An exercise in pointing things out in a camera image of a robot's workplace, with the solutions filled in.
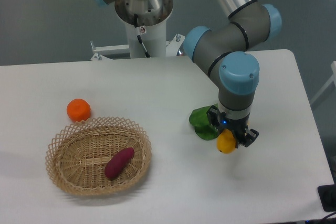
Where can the woven wicker basket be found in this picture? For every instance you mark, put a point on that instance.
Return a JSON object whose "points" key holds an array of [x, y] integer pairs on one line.
{"points": [[77, 156]]}

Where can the black device at table edge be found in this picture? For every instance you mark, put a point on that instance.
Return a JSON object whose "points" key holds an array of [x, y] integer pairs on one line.
{"points": [[327, 197]]}

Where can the orange tangerine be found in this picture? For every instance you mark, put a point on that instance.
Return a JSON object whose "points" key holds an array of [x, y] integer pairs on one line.
{"points": [[78, 110]]}

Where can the yellow mango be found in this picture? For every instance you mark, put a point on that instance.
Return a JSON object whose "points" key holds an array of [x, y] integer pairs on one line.
{"points": [[226, 143]]}

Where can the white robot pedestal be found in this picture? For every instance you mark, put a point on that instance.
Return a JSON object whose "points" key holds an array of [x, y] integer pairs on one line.
{"points": [[145, 25]]}

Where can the white frame at right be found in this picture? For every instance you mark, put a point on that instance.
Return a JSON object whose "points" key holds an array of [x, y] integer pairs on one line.
{"points": [[325, 90]]}

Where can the purple sweet potato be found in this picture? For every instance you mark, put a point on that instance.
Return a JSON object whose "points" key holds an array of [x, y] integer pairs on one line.
{"points": [[118, 162]]}

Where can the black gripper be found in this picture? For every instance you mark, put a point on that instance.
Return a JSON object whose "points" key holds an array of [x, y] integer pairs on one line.
{"points": [[243, 135]]}

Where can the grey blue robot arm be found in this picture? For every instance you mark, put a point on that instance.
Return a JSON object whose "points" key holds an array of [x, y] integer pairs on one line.
{"points": [[222, 55]]}

